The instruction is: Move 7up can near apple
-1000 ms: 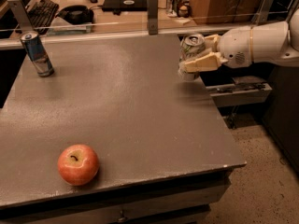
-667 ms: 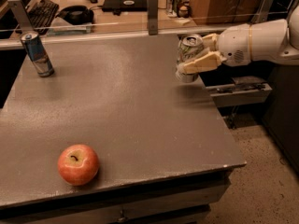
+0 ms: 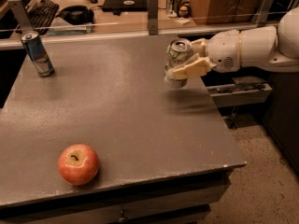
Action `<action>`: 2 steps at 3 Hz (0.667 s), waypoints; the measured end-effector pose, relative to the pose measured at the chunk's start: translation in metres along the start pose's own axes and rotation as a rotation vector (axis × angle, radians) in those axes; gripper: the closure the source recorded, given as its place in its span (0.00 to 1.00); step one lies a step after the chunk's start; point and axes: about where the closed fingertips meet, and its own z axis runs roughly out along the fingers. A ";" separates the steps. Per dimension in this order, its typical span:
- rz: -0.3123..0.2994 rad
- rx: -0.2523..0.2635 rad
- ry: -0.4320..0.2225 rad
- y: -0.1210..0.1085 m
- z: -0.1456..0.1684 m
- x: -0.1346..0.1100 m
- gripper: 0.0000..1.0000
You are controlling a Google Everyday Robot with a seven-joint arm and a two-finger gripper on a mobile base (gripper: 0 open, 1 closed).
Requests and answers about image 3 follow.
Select black laptop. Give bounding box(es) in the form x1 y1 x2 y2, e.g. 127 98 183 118
102 0 148 12

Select black keyboard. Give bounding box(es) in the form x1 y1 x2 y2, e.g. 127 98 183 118
28 0 59 35

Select grey metal rail shelf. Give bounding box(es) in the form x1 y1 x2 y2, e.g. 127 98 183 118
207 76 272 107

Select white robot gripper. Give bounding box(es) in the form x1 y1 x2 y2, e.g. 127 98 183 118
170 30 240 80

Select grey drawer front with handle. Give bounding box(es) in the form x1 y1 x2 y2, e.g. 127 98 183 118
0 184 232 224

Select red apple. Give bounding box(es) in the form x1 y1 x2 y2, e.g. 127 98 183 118
58 144 100 186

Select black headphones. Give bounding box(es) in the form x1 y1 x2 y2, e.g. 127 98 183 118
58 6 94 25

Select green white 7up can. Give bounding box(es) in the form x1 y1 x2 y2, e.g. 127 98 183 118
164 38 193 89

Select grey metal bracket middle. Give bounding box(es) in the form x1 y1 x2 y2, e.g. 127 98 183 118
147 0 158 35

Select blue silver energy drink can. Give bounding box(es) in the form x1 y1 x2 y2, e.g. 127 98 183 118
20 31 55 77

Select brown cardboard box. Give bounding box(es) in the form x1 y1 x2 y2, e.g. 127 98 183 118
190 0 262 25

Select grey metal bracket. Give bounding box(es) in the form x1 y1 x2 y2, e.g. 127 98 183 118
8 0 34 32
147 0 158 35
252 0 274 27

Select cans on back desk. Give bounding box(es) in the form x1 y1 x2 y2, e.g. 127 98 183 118
166 0 190 18

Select grey metal bracket right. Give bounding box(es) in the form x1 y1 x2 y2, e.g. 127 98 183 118
252 0 274 27

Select grey metal bracket left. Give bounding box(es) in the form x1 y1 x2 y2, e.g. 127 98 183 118
8 0 34 32

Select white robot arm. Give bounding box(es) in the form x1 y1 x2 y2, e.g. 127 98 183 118
166 7 299 80

